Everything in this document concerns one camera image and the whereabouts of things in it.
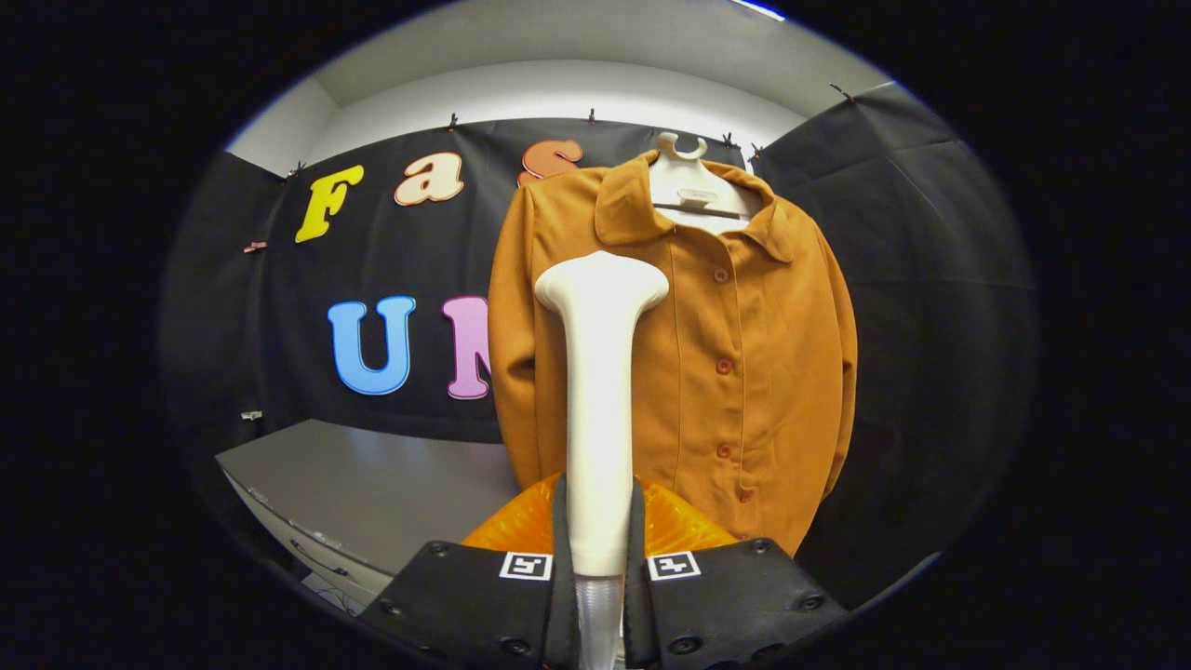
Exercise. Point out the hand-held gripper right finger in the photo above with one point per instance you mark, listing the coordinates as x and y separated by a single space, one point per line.
735 605

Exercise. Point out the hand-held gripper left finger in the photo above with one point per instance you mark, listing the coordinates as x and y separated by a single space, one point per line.
465 605

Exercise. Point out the orange button-up shirt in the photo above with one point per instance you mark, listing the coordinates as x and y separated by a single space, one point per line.
744 326

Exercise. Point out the white clothes hanger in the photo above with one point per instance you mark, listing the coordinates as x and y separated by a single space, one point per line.
684 186

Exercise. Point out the grey drawer cabinet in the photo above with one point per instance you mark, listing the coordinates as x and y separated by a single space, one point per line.
372 484

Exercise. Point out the black backdrop cloth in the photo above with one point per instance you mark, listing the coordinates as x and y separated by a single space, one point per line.
930 326

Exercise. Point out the ceiling light panel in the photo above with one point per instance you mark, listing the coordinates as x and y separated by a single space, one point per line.
758 9

